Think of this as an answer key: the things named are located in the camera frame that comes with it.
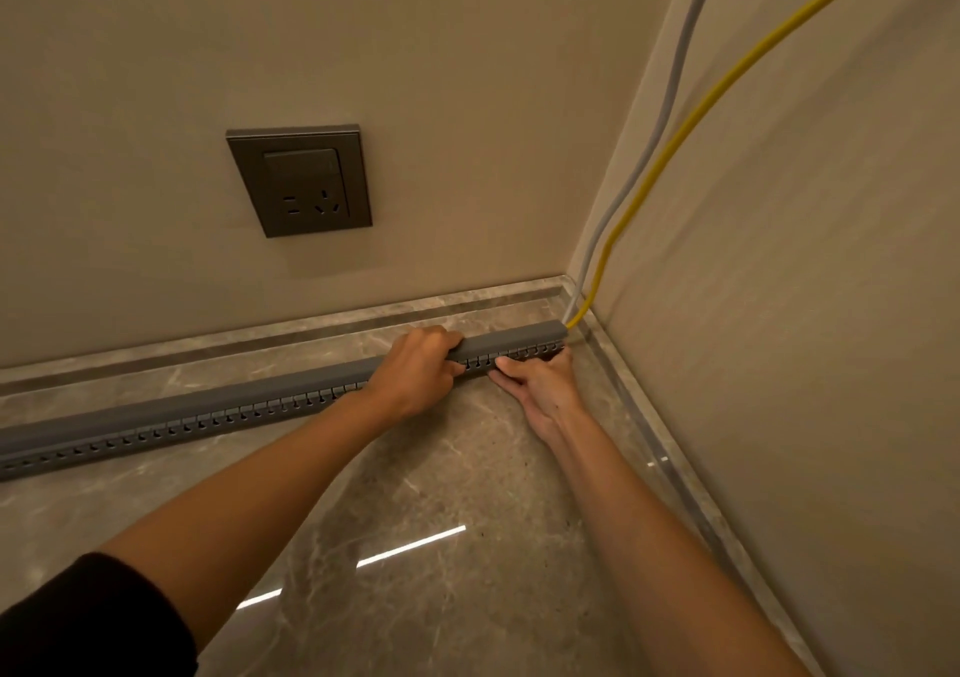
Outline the person's right hand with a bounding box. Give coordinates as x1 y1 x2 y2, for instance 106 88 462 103
487 346 595 447

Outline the person's left hand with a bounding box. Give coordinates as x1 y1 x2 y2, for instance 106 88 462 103
358 325 469 424

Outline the grey duct cover strip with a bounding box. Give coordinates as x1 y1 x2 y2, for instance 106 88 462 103
0 319 570 462

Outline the grey slotted cable duct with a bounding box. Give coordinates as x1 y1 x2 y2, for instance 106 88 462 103
0 341 569 484

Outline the yellow cable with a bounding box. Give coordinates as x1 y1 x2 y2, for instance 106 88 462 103
563 0 899 331

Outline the grey cable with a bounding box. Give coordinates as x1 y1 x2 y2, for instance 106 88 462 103
562 0 733 323

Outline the person's right forearm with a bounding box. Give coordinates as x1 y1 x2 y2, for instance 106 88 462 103
551 410 813 677

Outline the person's left forearm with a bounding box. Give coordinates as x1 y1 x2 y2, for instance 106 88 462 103
97 387 393 653

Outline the black sleeve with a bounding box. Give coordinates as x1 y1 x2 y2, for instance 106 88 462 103
0 552 201 677

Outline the grey wall socket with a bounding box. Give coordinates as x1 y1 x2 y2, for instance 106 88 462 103
225 124 375 241

